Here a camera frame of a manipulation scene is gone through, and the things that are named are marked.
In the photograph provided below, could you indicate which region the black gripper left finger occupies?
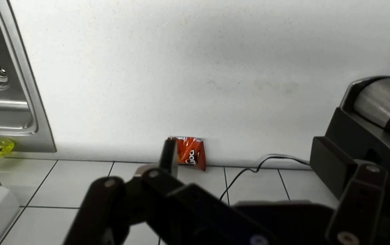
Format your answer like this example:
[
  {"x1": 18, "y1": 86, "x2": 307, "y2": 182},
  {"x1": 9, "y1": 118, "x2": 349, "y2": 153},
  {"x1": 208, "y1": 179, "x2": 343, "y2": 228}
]
[{"x1": 63, "y1": 138, "x2": 268, "y2": 245}]

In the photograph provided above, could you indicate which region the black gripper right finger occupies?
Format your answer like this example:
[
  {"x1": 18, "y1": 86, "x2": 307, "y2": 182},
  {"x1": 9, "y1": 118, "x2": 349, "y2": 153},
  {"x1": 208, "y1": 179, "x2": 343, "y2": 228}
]
[{"x1": 308, "y1": 135, "x2": 390, "y2": 245}]

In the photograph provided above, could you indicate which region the orange snack packet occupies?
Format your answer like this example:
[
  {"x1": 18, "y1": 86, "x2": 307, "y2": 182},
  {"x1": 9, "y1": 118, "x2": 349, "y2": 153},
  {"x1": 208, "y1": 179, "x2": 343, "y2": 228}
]
[{"x1": 174, "y1": 135, "x2": 207, "y2": 173}]

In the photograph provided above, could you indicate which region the black coffee maker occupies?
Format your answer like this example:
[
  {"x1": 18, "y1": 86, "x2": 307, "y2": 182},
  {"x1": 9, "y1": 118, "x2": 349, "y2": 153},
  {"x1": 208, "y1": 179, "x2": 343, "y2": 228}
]
[{"x1": 323, "y1": 67, "x2": 390, "y2": 192}]

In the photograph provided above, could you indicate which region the steel coffee carafe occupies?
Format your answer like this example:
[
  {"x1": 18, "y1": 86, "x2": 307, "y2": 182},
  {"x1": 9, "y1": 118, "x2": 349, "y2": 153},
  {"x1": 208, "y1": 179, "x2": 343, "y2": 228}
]
[{"x1": 350, "y1": 78, "x2": 390, "y2": 143}]

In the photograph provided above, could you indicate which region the stainless steel sink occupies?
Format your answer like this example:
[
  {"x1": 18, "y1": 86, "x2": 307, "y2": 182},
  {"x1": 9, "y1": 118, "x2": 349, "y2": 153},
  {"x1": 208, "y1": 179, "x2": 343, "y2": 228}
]
[{"x1": 0, "y1": 0, "x2": 58, "y2": 154}]

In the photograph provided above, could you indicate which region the black power cable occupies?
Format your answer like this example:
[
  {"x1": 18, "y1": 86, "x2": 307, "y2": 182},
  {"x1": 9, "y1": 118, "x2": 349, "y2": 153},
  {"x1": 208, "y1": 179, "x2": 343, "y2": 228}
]
[{"x1": 217, "y1": 154, "x2": 312, "y2": 205}]

